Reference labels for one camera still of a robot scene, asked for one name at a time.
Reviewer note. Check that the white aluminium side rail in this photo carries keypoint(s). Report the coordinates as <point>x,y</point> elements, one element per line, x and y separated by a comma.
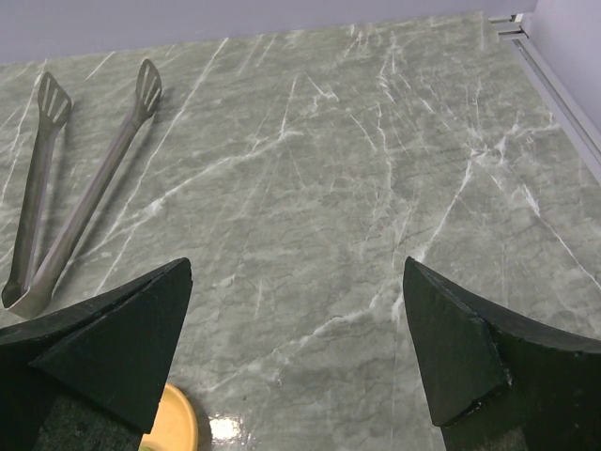
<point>576,125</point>

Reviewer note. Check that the orange plastic tray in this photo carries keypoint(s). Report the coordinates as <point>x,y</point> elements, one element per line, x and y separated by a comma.
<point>175,426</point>

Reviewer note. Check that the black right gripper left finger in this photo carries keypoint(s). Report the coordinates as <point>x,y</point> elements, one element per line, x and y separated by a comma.
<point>90,376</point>

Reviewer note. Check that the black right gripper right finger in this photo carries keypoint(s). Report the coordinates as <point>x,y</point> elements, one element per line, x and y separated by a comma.
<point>497,380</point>

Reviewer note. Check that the metal serving tongs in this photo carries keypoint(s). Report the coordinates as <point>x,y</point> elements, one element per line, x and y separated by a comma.
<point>30,286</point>

